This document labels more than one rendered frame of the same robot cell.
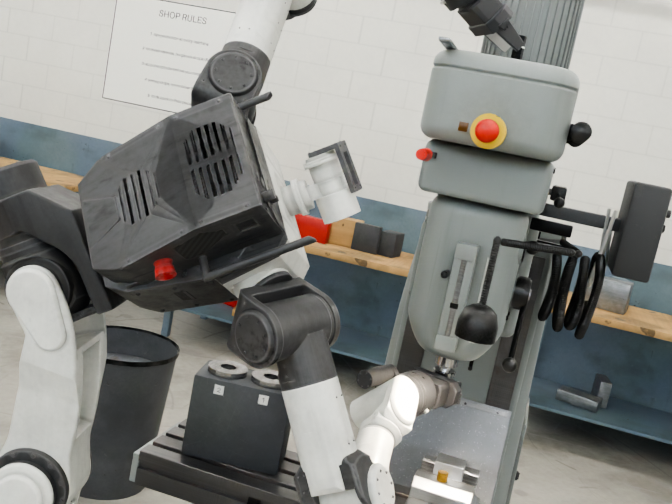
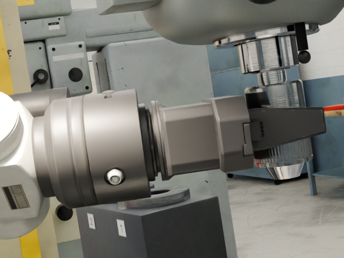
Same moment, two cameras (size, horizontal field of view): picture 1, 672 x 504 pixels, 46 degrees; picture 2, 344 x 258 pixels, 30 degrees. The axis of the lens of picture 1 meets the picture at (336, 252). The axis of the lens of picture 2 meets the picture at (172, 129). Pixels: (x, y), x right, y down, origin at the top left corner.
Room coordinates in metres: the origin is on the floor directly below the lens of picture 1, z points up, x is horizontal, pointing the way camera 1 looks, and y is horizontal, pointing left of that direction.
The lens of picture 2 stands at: (1.24, -0.65, 1.27)
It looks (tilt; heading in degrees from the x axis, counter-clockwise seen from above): 3 degrees down; 55
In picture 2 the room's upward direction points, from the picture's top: 9 degrees counter-clockwise
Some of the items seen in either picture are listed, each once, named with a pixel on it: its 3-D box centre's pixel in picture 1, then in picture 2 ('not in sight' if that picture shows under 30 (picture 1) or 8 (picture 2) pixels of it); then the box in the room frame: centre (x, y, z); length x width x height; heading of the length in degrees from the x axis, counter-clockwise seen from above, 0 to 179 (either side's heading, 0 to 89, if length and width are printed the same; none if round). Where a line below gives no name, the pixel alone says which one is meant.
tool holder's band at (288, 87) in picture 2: (444, 371); (273, 89); (1.61, -0.27, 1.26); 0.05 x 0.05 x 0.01
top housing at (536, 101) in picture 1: (504, 111); not in sight; (1.62, -0.27, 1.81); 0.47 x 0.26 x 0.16; 166
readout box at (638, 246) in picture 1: (639, 229); not in sight; (1.82, -0.67, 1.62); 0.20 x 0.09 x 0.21; 166
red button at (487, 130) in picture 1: (487, 130); not in sight; (1.36, -0.21, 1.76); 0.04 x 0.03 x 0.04; 76
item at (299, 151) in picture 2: not in sight; (279, 129); (1.61, -0.27, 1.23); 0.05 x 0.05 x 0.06
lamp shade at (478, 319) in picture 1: (478, 321); not in sight; (1.37, -0.27, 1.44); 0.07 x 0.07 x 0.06
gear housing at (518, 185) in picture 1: (491, 175); not in sight; (1.65, -0.28, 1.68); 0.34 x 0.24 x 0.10; 166
